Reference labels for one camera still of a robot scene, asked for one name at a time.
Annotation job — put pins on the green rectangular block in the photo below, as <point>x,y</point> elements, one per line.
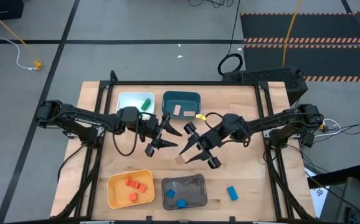
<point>146,104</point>

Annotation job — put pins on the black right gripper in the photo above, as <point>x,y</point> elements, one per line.
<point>212,140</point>

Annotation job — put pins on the blue cube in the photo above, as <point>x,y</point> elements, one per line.
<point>181,203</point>
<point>170,193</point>

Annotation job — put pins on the black hazard-striped floor mat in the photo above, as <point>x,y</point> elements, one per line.
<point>323,28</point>

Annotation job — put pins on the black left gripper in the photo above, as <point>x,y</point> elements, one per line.
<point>152,129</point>

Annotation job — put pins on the red cube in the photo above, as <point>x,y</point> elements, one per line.
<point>133,197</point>
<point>142,188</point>

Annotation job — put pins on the black aluminium table frame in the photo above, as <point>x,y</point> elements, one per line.
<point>183,83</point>

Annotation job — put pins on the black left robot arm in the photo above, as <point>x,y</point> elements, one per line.
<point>86,118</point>

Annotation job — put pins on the dark grey case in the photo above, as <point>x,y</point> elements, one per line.
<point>354,202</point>

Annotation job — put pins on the white plastic bin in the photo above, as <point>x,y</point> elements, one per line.
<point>130,100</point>

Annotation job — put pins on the red rectangular block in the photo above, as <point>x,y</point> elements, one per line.
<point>132,183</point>

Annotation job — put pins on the teal plastic bin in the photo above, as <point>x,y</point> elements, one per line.
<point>181,99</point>

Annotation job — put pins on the long natural wood block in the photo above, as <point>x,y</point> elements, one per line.
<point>180,160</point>

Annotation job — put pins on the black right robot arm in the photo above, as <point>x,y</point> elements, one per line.
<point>267,119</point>

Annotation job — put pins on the blue rectangular block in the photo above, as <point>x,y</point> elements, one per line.
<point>232,193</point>

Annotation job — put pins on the translucent grey plastic bin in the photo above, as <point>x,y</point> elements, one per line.
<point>189,186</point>

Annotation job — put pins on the white paper sheet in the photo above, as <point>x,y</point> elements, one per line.
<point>318,194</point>

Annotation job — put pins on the yellow plastic bin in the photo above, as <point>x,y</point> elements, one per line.
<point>117,193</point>

